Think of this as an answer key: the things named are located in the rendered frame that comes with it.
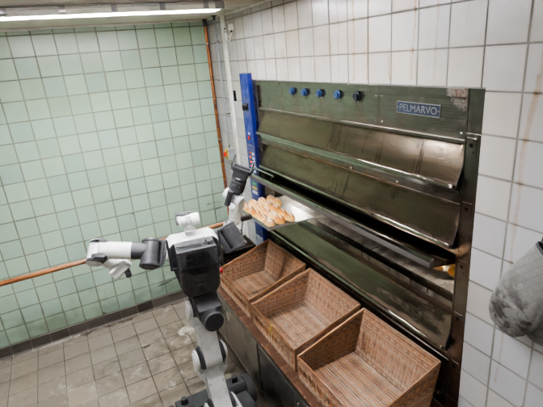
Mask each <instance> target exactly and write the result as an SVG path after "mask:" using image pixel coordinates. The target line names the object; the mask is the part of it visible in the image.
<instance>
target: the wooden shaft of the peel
mask: <svg viewBox="0 0 543 407"><path fill-rule="evenodd" d="M224 223H225V221H223V222H220V223H217V224H211V225H208V226H205V227H202V228H207V227H209V228H210V229H215V228H219V227H221V226H223V225H224ZM202 228H199V229H202ZM85 263H86V258H84V259H81V260H78V261H75V262H69V263H66V264H63V265H60V266H55V267H51V268H48V269H45V270H42V271H36V272H33V273H30V274H26V275H21V276H18V277H14V278H11V279H6V280H3V281H0V287H2V286H5V285H8V284H12V283H17V282H20V281H23V280H26V279H31V278H35V277H38V276H41V275H46V274H49V273H53V272H56V271H61V270H64V269H67V268H71V267H74V266H79V265H82V264H85Z"/></svg>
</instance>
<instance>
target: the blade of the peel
mask: <svg viewBox="0 0 543 407"><path fill-rule="evenodd" d="M280 200H281V202H282V206H281V207H279V208H283V209H284V210H285V211H286V212H287V213H288V212H290V213H292V214H293V215H294V216H295V220H294V221H293V222H287V221H285V223H284V224H277V223H276V222H275V221H274V222H275V225H274V226H271V227H268V226H266V225H265V224H264V223H262V222H261V221H260V220H258V219H256V218H255V217H253V216H251V217H252V220H254V221H255V222H257V223H258V224H260V225H261V226H263V227H264V228H265V229H266V230H268V231H270V230H273V229H278V228H281V227H284V226H287V225H290V224H295V223H298V222H301V221H304V220H308V219H312V218H314V217H313V216H311V215H309V214H308V213H306V212H303V211H302V210H300V209H298V208H295V207H294V206H292V205H291V204H289V203H286V202H284V201H283V200H282V199H280Z"/></svg>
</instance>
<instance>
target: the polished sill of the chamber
mask: <svg viewBox="0 0 543 407"><path fill-rule="evenodd" d="M301 223H302V224H305V225H306V226H308V227H310V228H311V229H313V230H315V231H316V232H318V233H320V234H321V235H323V236H325V237H327V238H329V239H331V240H332V241H334V242H336V243H337V244H339V245H341V246H342V247H344V248H346V249H348V250H350V251H351V252H352V253H354V254H357V255H358V256H360V257H362V258H363V259H365V260H367V261H369V262H370V263H372V264H373V265H375V266H378V267H379V268H381V269H382V270H384V271H386V272H388V273H390V274H391V275H393V276H394V277H396V278H398V279H400V280H401V281H403V282H405V283H407V284H409V285H410V286H412V287H414V288H415V289H417V290H419V291H421V292H422V293H424V294H426V295H427V296H430V297H431V298H432V299H434V300H436V301H438V302H440V303H441V304H443V305H445V306H447V307H448V308H450V309H452V306H453V293H451V292H449V291H447V290H446V289H444V288H442V287H440V286H438V285H436V284H434V283H433V282H431V281H429V280H427V279H425V278H424V277H422V276H420V275H417V274H415V273H414V272H413V271H410V270H408V269H406V268H405V267H403V266H401V265H399V264H397V263H396V262H393V261H391V260H390V259H388V258H386V257H384V256H382V255H380V254H379V253H377V252H375V251H373V250H371V249H369V248H368V247H366V246H364V245H361V244H360V243H358V242H357V241H354V240H352V239H351V238H349V237H347V236H345V235H343V234H341V233H339V232H337V231H335V230H334V229H332V228H330V227H328V226H326V225H324V224H323V223H321V222H319V221H317V220H315V219H314V218H312V219H308V220H304V221H301Z"/></svg>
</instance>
